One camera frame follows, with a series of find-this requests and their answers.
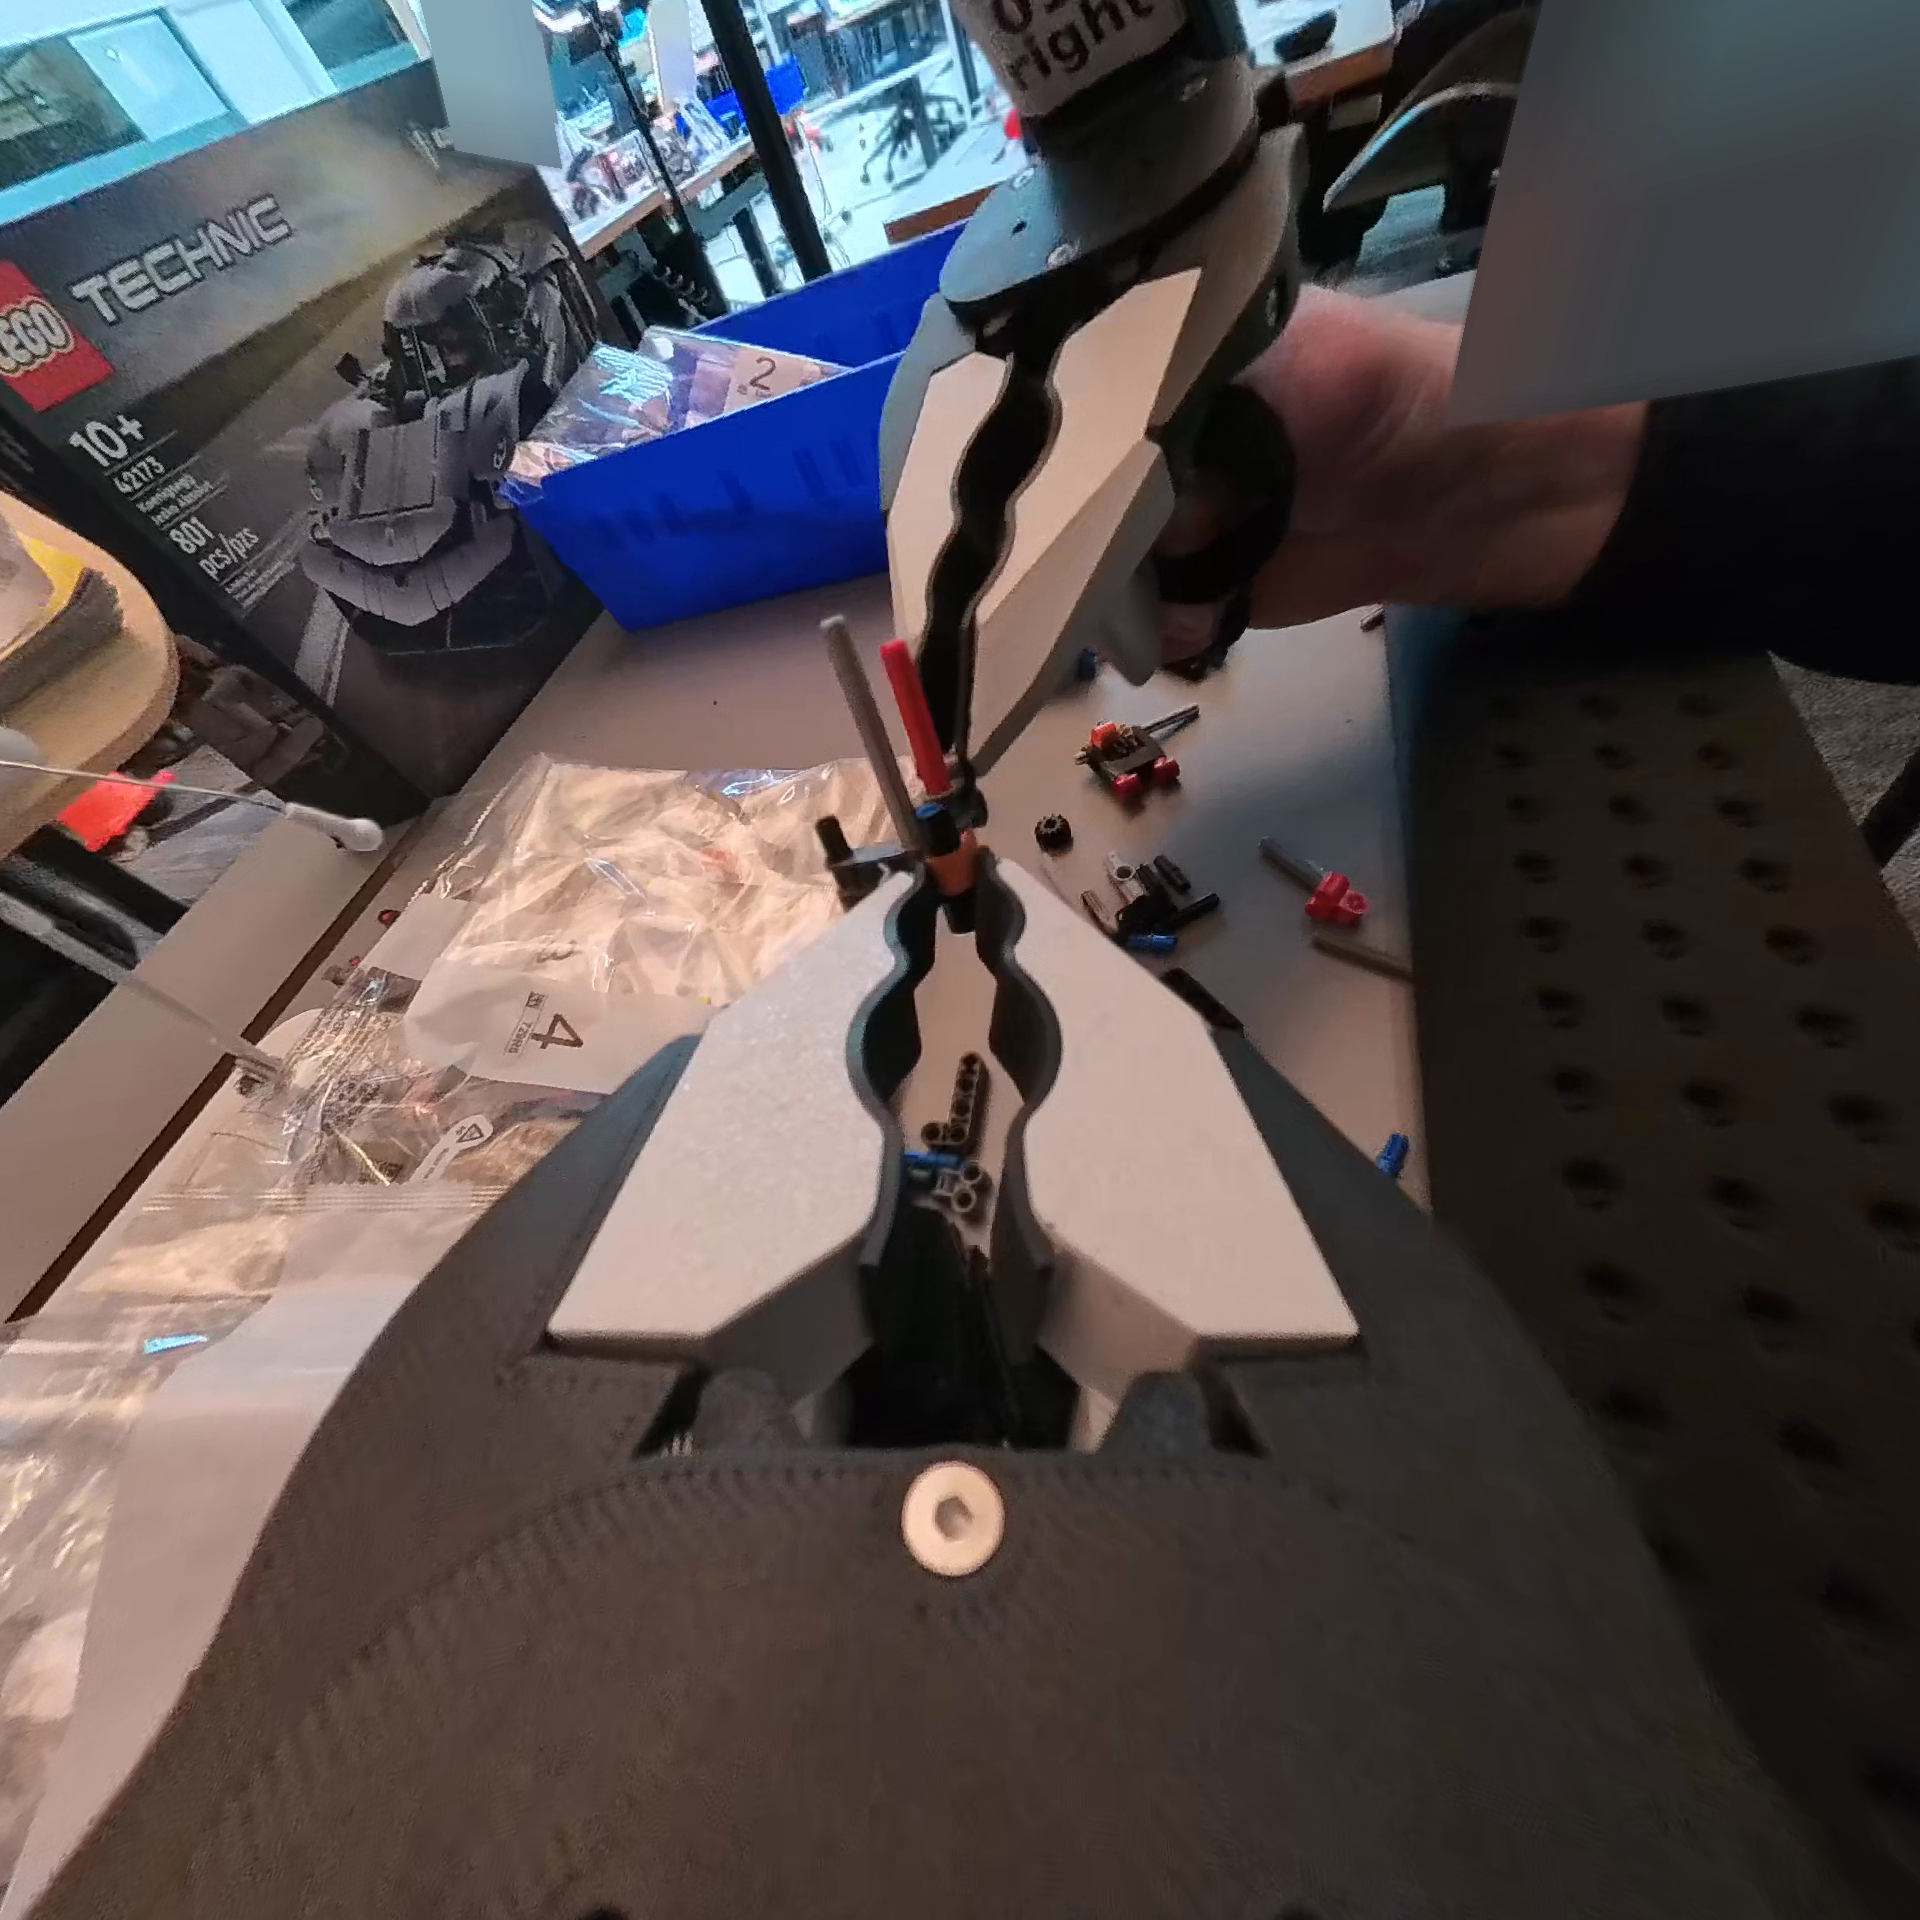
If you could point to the grey axle with black bush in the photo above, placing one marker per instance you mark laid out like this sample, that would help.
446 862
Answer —
870 721

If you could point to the red lego knob on axle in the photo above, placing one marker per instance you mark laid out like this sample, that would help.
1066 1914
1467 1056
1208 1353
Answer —
1335 897

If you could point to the wooden-edged work table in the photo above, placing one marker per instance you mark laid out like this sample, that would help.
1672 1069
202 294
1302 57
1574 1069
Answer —
946 210

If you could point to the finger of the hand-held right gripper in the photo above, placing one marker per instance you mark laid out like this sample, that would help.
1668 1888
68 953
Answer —
1110 450
931 481

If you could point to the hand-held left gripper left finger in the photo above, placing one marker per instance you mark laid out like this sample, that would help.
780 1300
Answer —
734 1200

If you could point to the black lego set box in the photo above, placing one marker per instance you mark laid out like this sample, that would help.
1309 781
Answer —
300 450

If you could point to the cluttered workbench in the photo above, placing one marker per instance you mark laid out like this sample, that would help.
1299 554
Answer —
661 201

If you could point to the black metal post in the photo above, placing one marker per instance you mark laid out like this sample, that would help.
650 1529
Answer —
773 149

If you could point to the scattered loose lego pieces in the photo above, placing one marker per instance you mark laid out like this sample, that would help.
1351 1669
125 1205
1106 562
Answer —
1156 884

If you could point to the yellow instruction booklet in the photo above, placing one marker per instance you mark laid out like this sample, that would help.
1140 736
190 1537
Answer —
61 600

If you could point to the black perforated office chair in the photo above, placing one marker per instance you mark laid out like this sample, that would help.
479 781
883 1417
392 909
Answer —
1651 1049

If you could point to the wooden book stand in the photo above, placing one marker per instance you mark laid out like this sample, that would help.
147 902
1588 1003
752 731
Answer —
120 704

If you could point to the person's right hand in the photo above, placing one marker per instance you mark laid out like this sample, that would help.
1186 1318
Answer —
1412 481

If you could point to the pile of lego part bags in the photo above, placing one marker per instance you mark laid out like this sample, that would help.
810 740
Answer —
629 838

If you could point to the orange red object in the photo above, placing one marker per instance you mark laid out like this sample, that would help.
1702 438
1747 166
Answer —
109 810

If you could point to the blue plastic storage bin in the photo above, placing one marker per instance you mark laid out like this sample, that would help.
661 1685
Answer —
720 509

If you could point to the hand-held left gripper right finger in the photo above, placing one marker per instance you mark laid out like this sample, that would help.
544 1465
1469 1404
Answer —
1186 1200

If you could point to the crumpled clear plastic bag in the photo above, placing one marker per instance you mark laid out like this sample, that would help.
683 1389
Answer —
661 389

